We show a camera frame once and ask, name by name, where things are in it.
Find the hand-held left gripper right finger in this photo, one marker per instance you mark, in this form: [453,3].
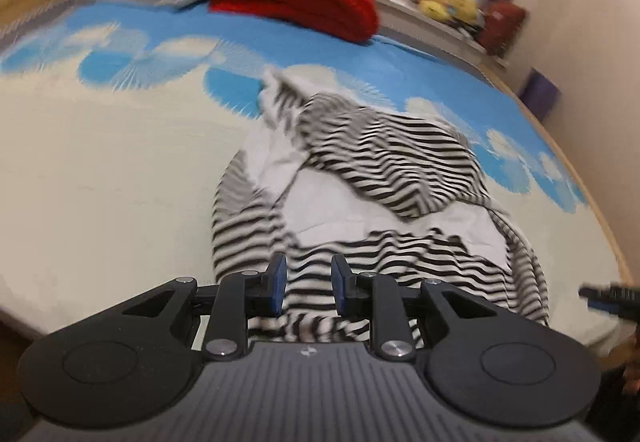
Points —
[342,286]

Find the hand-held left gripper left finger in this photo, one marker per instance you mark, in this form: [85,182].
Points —
[276,284]

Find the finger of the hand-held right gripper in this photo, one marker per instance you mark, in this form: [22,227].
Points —
[602,297]

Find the striped shirt with white vest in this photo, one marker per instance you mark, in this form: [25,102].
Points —
[380,182]

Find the blue and white printed bedsheet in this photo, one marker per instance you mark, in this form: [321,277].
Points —
[110,162]

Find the purple bag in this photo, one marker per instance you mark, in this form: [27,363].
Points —
[540,94]

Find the white windowsill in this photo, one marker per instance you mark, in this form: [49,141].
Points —
[400,9]

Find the dark red cushion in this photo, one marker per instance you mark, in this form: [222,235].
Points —
[502,27]

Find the yellow plush toy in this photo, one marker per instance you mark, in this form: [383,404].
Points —
[435,2]
[465,7]

